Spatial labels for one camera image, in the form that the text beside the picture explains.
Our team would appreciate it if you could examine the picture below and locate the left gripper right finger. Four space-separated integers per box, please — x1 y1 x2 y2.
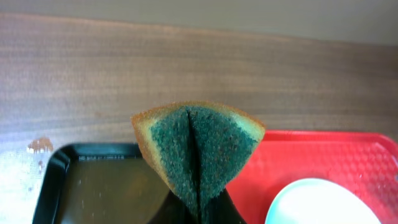
200 189 246 224

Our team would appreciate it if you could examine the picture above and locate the black water tray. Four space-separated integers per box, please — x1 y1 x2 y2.
33 143 171 223

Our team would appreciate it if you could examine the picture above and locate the green yellow sponge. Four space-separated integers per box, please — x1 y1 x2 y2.
131 101 266 223

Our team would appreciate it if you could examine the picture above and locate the red plastic tray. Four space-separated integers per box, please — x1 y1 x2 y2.
226 130 397 223

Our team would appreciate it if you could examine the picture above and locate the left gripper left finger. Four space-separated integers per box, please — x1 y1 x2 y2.
147 191 198 224

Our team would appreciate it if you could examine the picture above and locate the white plate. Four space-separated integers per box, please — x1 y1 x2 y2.
265 178 381 224

